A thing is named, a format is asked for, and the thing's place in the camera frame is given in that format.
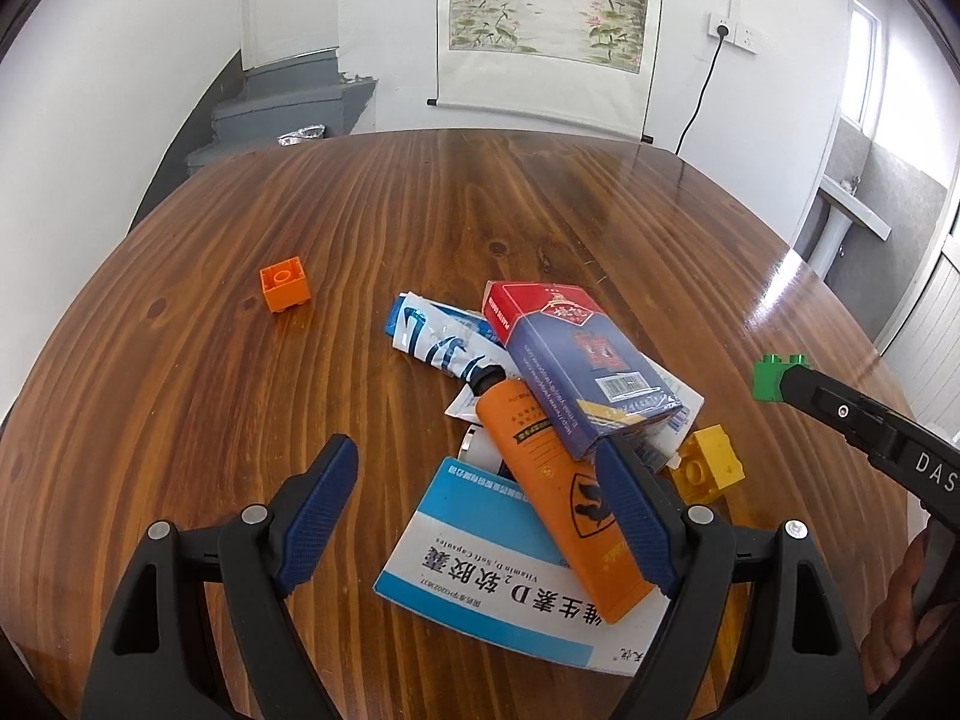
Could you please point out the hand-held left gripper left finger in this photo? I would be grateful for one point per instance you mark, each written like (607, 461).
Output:
(322, 517)

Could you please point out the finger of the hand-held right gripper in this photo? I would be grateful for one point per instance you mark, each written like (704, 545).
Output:
(825, 401)

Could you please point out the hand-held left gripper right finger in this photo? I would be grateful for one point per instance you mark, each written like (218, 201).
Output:
(634, 525)

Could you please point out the green toy brick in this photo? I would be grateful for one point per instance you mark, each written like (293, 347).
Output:
(766, 379)

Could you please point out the yellow toy brick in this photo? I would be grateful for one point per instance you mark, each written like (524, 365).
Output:
(712, 457)

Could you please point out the orange tube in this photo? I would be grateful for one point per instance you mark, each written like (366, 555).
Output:
(540, 465)

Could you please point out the white box with red label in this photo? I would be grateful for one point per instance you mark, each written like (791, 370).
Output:
(686, 409)

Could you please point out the blue white medicine box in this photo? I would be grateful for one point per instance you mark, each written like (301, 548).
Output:
(465, 540)

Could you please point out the red and blue box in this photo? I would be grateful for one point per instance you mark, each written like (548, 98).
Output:
(585, 382)

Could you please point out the white tube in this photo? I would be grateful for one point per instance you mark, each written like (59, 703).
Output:
(459, 406)

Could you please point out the blue white packet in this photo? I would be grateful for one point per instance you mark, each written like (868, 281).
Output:
(427, 337)

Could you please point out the orange toy brick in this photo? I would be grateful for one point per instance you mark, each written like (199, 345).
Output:
(285, 289)

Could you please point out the wooden desktop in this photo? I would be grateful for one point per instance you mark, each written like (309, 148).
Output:
(225, 405)

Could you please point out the person's right hand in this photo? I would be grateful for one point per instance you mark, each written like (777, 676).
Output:
(892, 615)

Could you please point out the white slatted door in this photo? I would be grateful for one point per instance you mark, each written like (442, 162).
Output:
(930, 330)

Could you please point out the window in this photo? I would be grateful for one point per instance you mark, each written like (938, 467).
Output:
(862, 67)

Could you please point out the crumpled foil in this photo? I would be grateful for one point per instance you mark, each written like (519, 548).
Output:
(301, 135)

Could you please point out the grey stairs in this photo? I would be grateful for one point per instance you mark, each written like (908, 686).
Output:
(285, 105)

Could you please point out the white pedestal sink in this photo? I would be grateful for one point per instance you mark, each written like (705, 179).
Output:
(832, 229)

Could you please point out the white wall socket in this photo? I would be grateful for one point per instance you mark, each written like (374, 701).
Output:
(739, 34)

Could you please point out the wall scroll painting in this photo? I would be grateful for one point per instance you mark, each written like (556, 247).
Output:
(540, 0)

